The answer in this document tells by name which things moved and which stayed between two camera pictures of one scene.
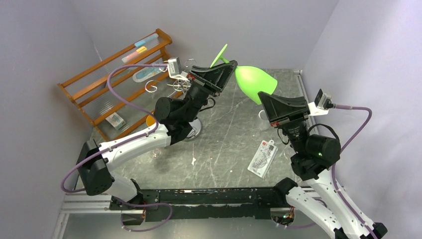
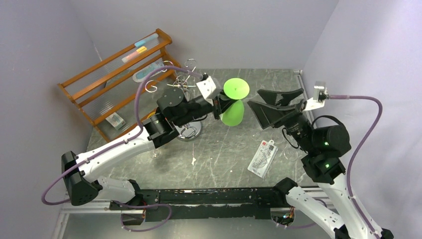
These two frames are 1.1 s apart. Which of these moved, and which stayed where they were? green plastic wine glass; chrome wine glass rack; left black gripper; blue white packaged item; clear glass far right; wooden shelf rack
Moved: left black gripper; green plastic wine glass
Stayed: chrome wine glass rack; clear glass far right; wooden shelf rack; blue white packaged item
